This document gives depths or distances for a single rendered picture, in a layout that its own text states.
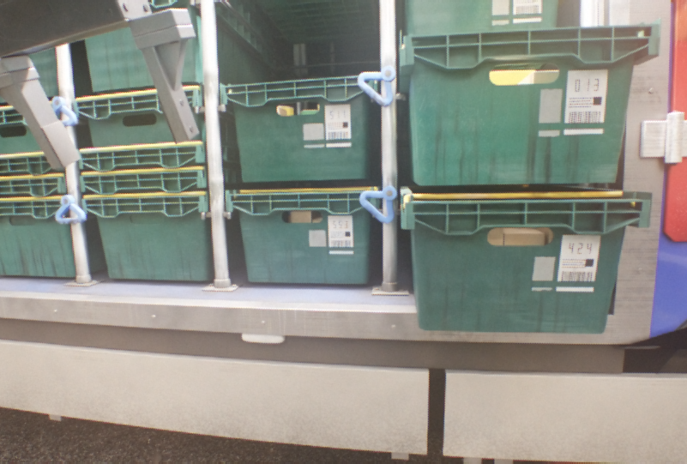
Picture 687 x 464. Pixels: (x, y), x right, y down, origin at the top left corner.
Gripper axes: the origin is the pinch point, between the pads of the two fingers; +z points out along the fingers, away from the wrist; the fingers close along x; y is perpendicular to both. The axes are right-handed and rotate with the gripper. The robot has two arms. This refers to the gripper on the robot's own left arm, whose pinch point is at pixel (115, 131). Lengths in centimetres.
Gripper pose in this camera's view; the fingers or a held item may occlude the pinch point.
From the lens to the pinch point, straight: 40.6
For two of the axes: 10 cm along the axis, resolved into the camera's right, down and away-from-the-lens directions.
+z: 1.8, 8.5, 4.9
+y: 0.4, -5.1, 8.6
